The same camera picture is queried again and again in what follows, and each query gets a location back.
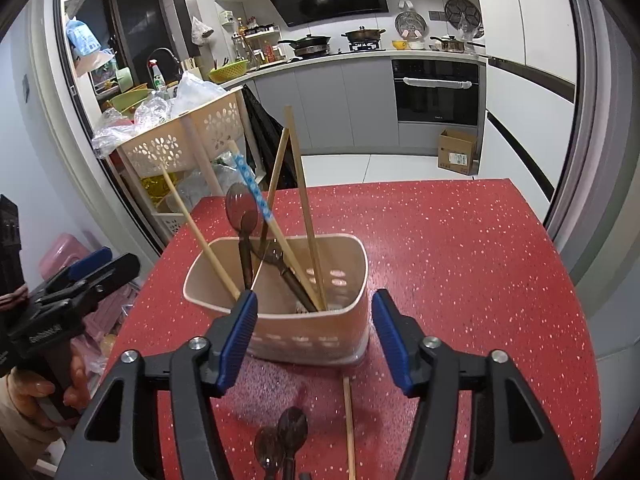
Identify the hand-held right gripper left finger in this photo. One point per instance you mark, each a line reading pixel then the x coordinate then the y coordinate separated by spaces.
pixel 240 340

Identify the beige plastic storage cart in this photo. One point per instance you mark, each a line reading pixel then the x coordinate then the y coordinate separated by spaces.
pixel 155 147

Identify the white spice rack with bottles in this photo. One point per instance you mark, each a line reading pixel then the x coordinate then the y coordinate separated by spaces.
pixel 260 30

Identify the white wall hook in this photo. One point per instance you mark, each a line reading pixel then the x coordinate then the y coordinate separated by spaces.
pixel 405 0

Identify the black built-in oven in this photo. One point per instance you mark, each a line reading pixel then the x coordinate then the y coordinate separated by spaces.
pixel 435 102

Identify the white refrigerator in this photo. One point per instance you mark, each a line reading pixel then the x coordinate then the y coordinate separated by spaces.
pixel 525 85

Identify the black kitchen faucet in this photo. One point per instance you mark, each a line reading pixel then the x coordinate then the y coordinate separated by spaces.
pixel 162 51

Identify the person's left hand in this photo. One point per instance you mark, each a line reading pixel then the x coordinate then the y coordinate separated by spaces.
pixel 77 380

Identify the beige plastic utensil holder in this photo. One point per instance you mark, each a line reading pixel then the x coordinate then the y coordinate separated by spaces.
pixel 300 331

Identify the grey base cabinets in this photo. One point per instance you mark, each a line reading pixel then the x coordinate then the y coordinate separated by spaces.
pixel 350 105

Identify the yellow bowl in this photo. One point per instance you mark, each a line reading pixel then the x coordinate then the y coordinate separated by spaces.
pixel 400 45

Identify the black wok with lid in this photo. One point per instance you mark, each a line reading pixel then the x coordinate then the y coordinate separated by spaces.
pixel 310 41

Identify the dark translucent plastic spoon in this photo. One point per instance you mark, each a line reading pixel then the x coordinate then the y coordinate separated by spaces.
pixel 293 422
pixel 240 205
pixel 274 256
pixel 267 447

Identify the grey wall switch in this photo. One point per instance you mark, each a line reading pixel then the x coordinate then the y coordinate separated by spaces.
pixel 26 87

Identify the dark cooking pot with lid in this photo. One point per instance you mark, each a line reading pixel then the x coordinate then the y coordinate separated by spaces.
pixel 362 35

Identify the white wall dispenser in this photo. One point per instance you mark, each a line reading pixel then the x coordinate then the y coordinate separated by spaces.
pixel 227 17

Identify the pink plastic stool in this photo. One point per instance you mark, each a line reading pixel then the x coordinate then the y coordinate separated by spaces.
pixel 60 255

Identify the grey wall socket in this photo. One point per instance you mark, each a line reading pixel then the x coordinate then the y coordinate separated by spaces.
pixel 436 16

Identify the black jacket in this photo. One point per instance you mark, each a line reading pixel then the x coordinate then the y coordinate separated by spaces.
pixel 265 135

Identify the grey sliding door frame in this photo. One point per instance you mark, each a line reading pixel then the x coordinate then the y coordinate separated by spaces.
pixel 590 135

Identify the crumpled clear plastic bag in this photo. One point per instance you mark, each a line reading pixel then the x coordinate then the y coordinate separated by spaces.
pixel 115 127
pixel 205 187

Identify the cardboard box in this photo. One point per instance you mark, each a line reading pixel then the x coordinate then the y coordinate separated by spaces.
pixel 456 152

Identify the hanging white plastic bag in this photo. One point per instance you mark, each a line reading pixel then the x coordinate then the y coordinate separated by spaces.
pixel 200 32

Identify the blue patterned wooden chopstick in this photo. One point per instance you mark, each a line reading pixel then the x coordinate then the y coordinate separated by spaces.
pixel 250 180

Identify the small steel saucepan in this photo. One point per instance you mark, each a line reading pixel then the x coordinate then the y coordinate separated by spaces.
pixel 452 45

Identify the round steel steamer plate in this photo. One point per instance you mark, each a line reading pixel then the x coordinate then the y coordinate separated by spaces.
pixel 410 25

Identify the pale green pot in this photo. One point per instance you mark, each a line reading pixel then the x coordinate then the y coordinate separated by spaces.
pixel 125 79

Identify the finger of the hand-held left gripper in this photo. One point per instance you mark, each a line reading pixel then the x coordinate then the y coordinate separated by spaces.
pixel 112 270
pixel 92 262

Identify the green plastic basket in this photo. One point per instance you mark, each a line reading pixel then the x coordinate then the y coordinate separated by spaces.
pixel 227 72

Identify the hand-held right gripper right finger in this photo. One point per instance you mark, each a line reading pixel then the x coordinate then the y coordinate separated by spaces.
pixel 392 340

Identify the spray bottle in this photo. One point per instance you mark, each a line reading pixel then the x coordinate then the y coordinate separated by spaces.
pixel 157 80

